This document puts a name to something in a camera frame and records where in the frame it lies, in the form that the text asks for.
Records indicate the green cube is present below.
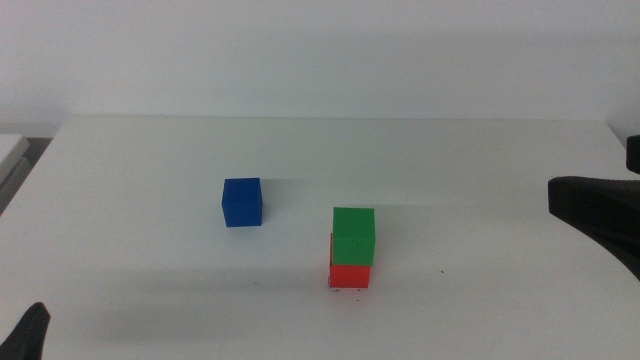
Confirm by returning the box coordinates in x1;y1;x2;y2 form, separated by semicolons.
331;206;376;267

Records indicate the blue cube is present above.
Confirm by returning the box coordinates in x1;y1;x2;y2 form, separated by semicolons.
221;177;264;229

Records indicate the red cube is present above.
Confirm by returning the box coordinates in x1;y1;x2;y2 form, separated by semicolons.
328;232;373;290

